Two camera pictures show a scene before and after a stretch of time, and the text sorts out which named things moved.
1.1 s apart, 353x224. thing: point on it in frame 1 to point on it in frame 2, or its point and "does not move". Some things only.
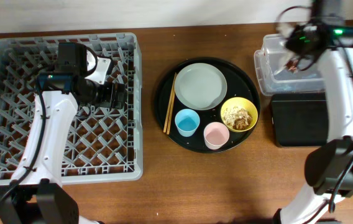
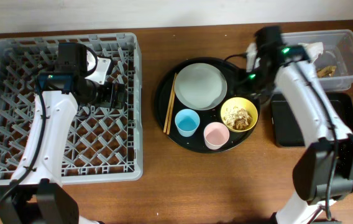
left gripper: [118, 96] does not move
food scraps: [238, 118] does not move
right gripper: [289, 40] to [242, 81]
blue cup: [187, 121] does not move
